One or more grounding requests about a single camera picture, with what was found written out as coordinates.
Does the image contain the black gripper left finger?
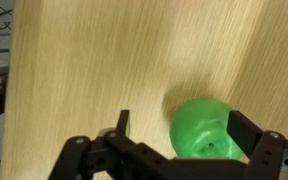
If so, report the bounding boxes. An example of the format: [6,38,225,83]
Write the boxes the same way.
[48,109,192,180]

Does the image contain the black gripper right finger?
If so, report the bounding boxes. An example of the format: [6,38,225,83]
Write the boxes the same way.
[226,109,288,180]

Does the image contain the green toy apple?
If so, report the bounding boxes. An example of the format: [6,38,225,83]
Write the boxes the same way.
[168,97,245,161]

